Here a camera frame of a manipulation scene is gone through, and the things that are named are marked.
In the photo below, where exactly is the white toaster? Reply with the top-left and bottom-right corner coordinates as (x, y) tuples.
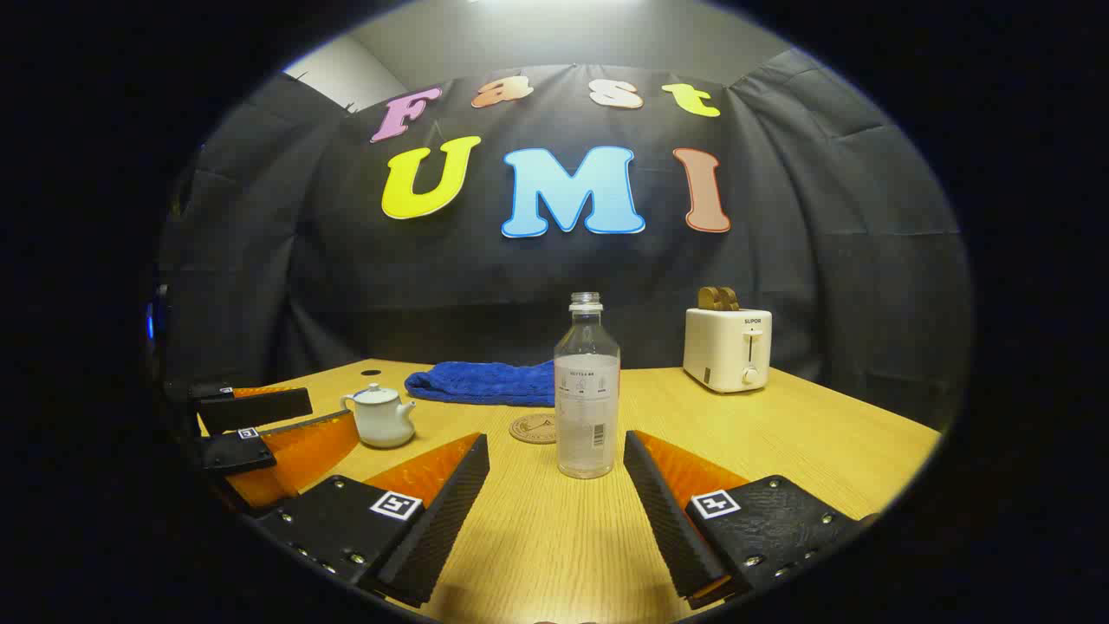
(683, 307), (774, 394)

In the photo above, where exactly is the white ceramic teacup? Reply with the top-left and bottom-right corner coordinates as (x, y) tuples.
(340, 394), (417, 449)

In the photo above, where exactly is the round wooden coaster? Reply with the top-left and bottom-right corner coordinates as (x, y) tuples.
(509, 413), (560, 445)

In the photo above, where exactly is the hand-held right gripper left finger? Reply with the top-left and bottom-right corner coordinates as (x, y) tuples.
(256, 432), (491, 609)

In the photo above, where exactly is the black backdrop cloth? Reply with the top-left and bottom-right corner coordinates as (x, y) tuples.
(160, 48), (976, 434)

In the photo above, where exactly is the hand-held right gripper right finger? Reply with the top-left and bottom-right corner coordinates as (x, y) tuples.
(624, 429), (880, 612)

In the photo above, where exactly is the blue towel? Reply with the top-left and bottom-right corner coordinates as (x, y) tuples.
(404, 360), (557, 408)

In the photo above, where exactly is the clear plastic water bottle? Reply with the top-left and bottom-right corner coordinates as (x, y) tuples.
(554, 292), (621, 480)

